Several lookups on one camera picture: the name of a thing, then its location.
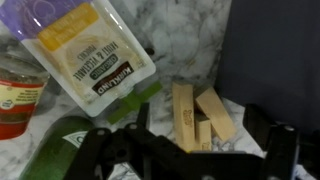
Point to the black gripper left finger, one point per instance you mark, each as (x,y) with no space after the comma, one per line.
(100,150)

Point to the white fruit pouch green cap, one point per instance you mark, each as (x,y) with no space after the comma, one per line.
(86,56)

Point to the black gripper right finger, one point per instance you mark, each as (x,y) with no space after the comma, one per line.
(281,150)

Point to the red label salsa jar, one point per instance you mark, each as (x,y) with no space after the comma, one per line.
(18,100)

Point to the navy blue cardboard box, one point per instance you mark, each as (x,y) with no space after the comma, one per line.
(273,56)

